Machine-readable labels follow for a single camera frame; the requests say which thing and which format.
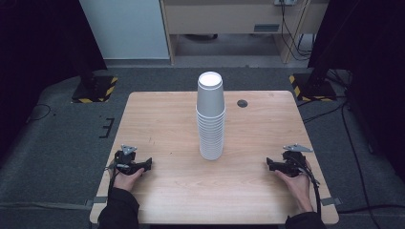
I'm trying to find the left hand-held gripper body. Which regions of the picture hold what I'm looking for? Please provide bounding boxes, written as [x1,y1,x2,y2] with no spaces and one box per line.
[113,144,145,177]

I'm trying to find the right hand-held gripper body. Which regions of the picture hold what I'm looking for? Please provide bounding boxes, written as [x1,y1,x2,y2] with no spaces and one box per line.
[279,143,314,177]

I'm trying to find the stack of white paper cups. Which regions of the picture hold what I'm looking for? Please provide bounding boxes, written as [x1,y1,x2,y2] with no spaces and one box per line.
[195,71,226,161]

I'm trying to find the person's left hand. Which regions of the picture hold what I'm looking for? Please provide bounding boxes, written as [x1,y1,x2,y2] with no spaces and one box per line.
[109,165,145,193]

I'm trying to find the person's right hand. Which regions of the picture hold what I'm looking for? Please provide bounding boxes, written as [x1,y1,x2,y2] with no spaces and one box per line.
[275,160,314,214]

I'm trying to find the black tape floor mark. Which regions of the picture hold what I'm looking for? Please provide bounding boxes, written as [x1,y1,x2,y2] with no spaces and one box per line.
[98,117,116,139]

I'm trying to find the grey tape strip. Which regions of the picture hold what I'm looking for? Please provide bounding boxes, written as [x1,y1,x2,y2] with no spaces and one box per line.
[85,196,108,208]
[320,197,343,207]

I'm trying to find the black stand base striped edge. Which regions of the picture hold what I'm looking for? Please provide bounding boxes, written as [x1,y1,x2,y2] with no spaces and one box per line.
[288,73,338,103]
[71,75,118,104]

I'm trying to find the black curtain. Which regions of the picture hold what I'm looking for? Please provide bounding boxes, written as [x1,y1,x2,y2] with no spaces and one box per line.
[307,0,405,175]
[0,0,108,160]

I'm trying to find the grey label on desk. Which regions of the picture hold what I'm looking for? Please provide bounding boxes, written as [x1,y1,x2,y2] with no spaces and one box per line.
[253,23,281,33]

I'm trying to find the white panel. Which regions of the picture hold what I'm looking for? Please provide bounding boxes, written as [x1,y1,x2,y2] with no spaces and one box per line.
[78,0,170,60]

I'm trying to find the beige wooden desk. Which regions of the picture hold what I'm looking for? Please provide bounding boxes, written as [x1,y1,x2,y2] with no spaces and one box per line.
[160,0,329,65]

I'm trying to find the left hand-held gripper black cable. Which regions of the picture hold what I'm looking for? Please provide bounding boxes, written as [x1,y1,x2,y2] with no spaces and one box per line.
[105,161,121,196]

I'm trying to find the hand-held gripper black cable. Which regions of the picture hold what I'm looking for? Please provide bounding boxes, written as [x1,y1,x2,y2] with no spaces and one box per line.
[294,156,323,220]
[105,161,121,196]

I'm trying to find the right hand-held gripper black cable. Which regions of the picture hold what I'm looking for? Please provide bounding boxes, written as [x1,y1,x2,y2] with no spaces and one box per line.
[294,156,323,220]

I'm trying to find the short black floor cable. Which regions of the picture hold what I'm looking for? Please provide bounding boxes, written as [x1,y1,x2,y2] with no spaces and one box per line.
[297,94,348,124]

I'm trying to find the long black floor cable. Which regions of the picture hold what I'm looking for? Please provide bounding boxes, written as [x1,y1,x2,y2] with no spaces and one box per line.
[337,101,405,229]

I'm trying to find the thin black looped floor cable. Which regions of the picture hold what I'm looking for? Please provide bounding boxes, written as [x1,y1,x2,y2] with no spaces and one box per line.
[26,103,53,124]

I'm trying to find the hanging black cables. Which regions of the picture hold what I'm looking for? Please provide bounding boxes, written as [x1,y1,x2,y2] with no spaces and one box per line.
[279,0,314,62]

